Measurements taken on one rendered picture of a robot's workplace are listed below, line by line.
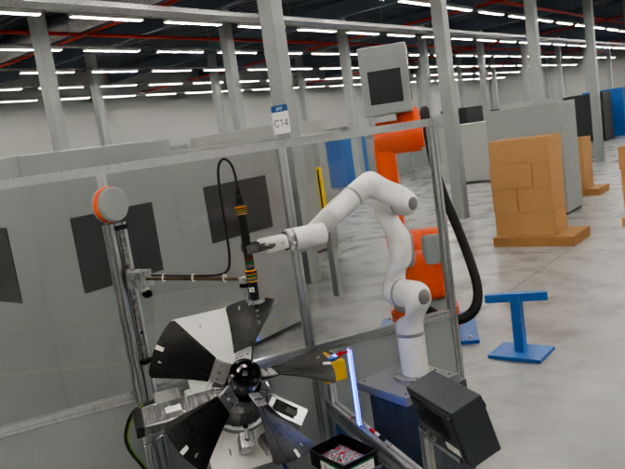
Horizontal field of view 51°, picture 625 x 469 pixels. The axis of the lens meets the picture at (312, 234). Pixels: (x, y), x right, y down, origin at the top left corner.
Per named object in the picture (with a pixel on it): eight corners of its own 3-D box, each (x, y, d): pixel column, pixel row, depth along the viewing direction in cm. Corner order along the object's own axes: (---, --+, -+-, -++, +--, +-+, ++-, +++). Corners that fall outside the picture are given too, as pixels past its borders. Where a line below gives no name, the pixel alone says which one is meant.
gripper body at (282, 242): (294, 250, 246) (265, 257, 242) (285, 247, 255) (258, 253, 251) (291, 231, 245) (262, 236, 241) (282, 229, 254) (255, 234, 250)
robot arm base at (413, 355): (413, 364, 299) (408, 325, 296) (446, 370, 284) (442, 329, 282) (384, 378, 287) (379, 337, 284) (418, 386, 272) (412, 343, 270)
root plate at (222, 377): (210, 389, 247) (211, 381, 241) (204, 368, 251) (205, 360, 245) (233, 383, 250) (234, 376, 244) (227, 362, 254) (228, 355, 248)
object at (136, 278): (126, 290, 282) (122, 271, 280) (138, 286, 287) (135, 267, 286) (142, 290, 276) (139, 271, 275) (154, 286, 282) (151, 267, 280)
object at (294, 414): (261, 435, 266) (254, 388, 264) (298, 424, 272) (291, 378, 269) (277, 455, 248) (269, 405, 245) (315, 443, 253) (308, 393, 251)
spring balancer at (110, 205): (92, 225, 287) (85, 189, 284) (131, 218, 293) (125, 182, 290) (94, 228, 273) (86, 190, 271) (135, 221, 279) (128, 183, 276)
